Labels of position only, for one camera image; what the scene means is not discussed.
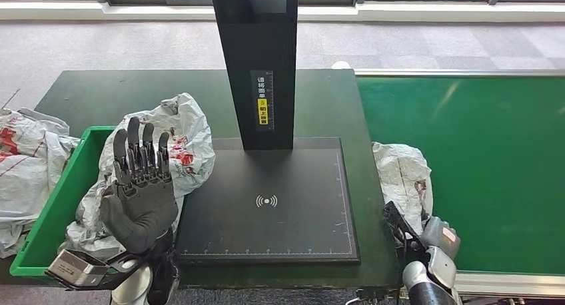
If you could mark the green plastic crate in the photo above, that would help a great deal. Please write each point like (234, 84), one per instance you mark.
(53, 214)

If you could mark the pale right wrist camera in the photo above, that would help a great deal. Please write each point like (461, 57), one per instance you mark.
(399, 221)

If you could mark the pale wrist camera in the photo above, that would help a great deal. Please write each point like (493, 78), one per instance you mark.
(77, 267)
(399, 221)

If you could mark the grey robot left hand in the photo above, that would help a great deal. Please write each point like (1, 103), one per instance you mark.
(141, 210)

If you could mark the green conveyor belt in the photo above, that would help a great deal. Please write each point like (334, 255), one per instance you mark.
(485, 162)

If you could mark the dark green table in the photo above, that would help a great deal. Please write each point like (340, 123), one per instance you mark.
(110, 95)

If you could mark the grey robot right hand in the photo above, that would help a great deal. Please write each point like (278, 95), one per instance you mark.
(439, 237)

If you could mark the pale grey parcel bag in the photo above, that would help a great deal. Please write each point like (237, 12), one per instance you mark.
(399, 170)

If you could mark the white red-printed bag pile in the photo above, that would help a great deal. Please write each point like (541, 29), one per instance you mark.
(31, 170)

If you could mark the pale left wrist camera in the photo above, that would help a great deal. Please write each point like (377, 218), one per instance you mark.
(77, 267)

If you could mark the black inbound scanner machine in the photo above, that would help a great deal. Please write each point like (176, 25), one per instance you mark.
(260, 42)

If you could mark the white round knob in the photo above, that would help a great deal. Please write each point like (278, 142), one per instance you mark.
(340, 65)

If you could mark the white parcel bag brown patch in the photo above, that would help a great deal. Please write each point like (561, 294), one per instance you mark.
(190, 131)

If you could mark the thin dark rod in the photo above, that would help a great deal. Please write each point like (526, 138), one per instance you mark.
(11, 99)

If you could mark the black yellow label sticker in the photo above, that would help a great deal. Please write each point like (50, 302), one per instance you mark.
(262, 100)

